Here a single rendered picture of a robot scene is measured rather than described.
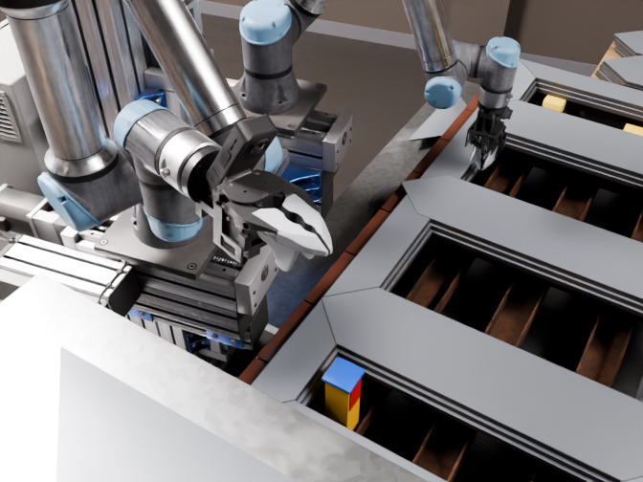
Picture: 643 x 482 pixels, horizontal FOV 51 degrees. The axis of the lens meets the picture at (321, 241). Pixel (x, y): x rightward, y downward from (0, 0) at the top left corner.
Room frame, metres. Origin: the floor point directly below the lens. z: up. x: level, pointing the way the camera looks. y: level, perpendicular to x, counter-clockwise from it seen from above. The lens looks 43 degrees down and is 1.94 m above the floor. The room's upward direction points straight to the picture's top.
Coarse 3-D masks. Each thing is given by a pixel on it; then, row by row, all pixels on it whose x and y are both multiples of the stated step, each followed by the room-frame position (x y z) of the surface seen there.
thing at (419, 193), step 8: (440, 176) 1.40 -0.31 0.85; (416, 184) 1.36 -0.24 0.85; (424, 184) 1.36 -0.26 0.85; (432, 184) 1.36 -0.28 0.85; (440, 184) 1.36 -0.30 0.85; (408, 192) 1.33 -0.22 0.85; (416, 192) 1.33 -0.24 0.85; (424, 192) 1.33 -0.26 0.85; (432, 192) 1.33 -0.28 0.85; (416, 200) 1.30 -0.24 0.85; (424, 200) 1.30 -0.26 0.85; (416, 208) 1.27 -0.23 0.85
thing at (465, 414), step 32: (576, 96) 1.82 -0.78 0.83; (576, 160) 1.49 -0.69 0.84; (512, 256) 1.12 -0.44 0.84; (384, 288) 1.02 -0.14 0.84; (576, 288) 1.03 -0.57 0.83; (608, 288) 1.01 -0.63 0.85; (352, 352) 0.83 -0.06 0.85; (320, 384) 0.77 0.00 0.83; (384, 384) 0.78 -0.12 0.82; (416, 384) 0.76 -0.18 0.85; (640, 384) 0.77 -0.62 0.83; (448, 416) 0.71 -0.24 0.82; (480, 416) 0.69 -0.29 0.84; (512, 448) 0.64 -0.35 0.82; (544, 448) 0.63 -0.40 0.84; (608, 480) 0.57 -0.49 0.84
